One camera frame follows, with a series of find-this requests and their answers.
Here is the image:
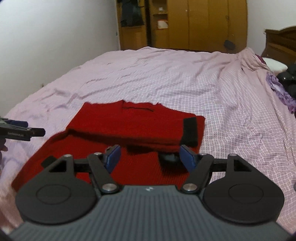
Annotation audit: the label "purple cloth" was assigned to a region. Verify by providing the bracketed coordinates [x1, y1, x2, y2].
[265, 71, 296, 114]

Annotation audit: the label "white pillow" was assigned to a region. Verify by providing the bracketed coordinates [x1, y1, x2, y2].
[261, 57, 288, 74]

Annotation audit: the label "dark hanging clothes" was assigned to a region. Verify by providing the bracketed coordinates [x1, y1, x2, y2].
[119, 0, 145, 29]

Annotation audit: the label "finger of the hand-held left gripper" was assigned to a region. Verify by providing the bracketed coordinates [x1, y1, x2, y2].
[27, 127, 46, 138]
[6, 119, 28, 128]

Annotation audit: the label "red knit sweater black bow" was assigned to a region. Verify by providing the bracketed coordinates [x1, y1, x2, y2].
[10, 100, 206, 193]

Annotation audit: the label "wooden wardrobe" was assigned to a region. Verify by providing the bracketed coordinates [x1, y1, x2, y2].
[116, 0, 249, 54]

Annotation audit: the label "pink checked bedsheet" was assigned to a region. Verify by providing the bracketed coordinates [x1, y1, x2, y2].
[0, 46, 296, 234]

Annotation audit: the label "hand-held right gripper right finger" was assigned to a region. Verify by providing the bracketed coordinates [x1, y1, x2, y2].
[179, 144, 253, 194]

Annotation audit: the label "wooden bed headboard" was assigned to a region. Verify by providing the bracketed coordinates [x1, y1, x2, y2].
[261, 25, 296, 66]

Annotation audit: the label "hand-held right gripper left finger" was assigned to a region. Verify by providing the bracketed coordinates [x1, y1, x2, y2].
[41, 144, 122, 194]

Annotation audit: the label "black jacket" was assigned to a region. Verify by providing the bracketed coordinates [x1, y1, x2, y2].
[276, 67, 296, 98]

